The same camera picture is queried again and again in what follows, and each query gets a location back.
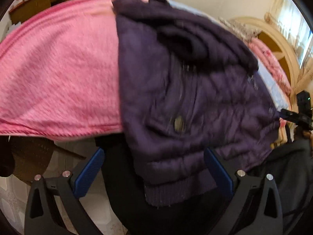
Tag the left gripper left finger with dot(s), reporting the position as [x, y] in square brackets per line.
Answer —
[42, 215]

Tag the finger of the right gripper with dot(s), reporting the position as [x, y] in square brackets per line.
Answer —
[290, 116]

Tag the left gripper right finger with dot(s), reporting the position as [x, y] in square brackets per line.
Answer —
[255, 205]

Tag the purple puffer jacket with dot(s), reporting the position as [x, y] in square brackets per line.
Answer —
[187, 84]

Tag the folded pink blanket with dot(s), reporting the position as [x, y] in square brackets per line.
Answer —
[273, 66]

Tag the cream wooden headboard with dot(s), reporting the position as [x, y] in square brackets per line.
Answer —
[279, 46]

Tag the patterned grey pillow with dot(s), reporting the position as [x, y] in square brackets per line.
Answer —
[242, 31]

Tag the right window curtain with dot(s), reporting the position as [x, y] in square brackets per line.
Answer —
[285, 16]

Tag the pink and blue bedspread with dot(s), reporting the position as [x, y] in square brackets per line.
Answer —
[60, 74]

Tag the brown wooden desk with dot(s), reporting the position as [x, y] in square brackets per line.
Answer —
[27, 9]

